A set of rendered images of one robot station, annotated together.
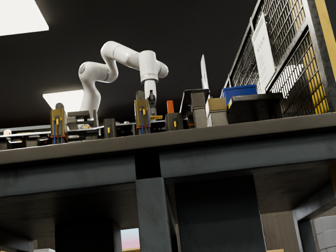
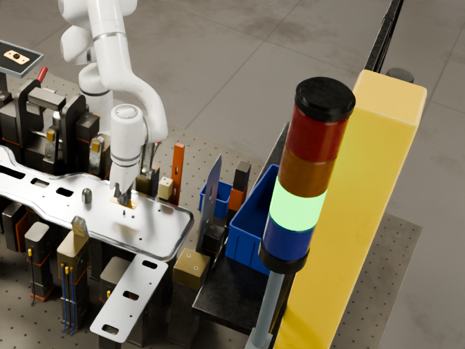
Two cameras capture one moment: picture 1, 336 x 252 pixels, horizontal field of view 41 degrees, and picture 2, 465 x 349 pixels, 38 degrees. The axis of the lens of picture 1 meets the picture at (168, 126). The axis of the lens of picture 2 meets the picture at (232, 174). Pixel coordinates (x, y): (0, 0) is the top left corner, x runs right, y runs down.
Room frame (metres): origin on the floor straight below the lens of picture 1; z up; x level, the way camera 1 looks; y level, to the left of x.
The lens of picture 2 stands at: (0.72, -0.67, 2.53)
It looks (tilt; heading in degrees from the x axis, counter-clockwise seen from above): 43 degrees down; 18
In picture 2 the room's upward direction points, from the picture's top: 10 degrees clockwise
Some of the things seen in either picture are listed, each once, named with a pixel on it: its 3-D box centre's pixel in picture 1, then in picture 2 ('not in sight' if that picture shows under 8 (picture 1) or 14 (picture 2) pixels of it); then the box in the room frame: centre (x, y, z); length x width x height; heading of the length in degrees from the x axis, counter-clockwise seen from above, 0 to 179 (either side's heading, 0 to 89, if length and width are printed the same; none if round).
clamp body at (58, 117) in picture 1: (59, 151); not in sight; (1.74, 0.45, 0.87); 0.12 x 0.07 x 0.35; 5
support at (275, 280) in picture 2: not in sight; (286, 241); (1.38, -0.55, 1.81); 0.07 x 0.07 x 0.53
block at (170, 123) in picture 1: (177, 147); (114, 304); (1.76, -0.03, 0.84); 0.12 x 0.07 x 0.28; 5
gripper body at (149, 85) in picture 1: (150, 92); (124, 169); (1.96, 0.06, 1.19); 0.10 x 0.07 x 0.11; 5
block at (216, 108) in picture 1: (220, 139); (187, 300); (1.86, -0.22, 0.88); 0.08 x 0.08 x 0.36; 5
